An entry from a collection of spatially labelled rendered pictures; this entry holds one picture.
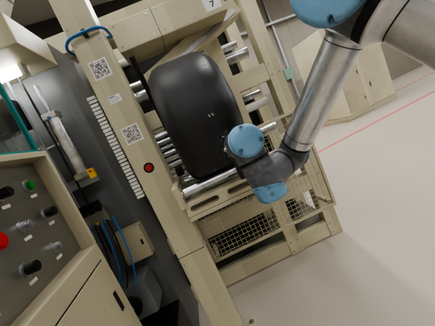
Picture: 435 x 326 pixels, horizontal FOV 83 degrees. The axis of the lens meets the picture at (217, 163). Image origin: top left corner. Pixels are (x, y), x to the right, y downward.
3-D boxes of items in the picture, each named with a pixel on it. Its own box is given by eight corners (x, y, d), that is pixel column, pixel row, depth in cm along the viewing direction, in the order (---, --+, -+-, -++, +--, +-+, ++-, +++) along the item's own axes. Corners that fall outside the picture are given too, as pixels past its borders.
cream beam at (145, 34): (120, 53, 126) (105, 24, 123) (131, 66, 151) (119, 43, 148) (228, 8, 130) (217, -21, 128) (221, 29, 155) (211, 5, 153)
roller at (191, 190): (183, 195, 109) (184, 201, 105) (178, 187, 107) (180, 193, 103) (254, 162, 111) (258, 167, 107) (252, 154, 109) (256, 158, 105)
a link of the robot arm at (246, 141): (243, 167, 53) (223, 132, 53) (235, 166, 64) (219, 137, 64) (274, 149, 54) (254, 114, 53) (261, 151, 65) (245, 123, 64)
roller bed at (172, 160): (160, 187, 149) (138, 142, 144) (162, 183, 163) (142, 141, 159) (190, 174, 150) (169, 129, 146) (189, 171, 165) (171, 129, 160)
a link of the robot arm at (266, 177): (302, 181, 61) (281, 141, 60) (278, 204, 54) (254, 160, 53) (278, 187, 67) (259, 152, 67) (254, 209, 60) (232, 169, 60)
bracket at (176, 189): (181, 211, 101) (171, 189, 99) (182, 190, 140) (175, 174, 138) (188, 207, 101) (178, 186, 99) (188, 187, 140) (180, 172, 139)
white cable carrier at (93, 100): (137, 199, 110) (86, 98, 103) (139, 196, 115) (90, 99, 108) (147, 195, 110) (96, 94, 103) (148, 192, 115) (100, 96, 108)
